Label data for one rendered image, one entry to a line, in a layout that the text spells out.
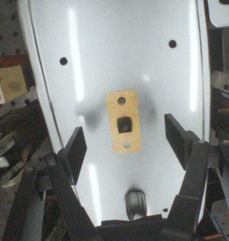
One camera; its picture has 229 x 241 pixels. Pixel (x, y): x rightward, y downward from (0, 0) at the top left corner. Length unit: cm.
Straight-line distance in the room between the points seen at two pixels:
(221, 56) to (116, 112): 16
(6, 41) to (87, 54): 42
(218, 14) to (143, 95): 14
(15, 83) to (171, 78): 18
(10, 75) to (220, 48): 26
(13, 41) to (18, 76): 38
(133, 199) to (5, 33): 54
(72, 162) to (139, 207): 14
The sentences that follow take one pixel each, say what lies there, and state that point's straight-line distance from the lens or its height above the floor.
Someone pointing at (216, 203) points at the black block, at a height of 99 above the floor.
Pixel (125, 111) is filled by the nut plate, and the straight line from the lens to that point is 24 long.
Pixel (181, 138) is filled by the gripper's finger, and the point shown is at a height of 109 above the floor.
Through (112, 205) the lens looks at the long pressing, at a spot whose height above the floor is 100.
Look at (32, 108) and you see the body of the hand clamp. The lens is 31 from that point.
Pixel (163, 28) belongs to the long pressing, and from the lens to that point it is 24.
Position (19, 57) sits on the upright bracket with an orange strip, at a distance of 33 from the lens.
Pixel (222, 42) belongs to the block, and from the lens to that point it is 29.
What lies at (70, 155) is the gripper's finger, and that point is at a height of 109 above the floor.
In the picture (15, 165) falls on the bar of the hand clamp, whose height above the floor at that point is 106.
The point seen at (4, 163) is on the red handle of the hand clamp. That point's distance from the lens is 23.
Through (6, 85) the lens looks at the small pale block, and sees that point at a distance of 21.
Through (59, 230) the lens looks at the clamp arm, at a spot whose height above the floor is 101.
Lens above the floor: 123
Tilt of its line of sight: 70 degrees down
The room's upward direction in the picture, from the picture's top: 177 degrees counter-clockwise
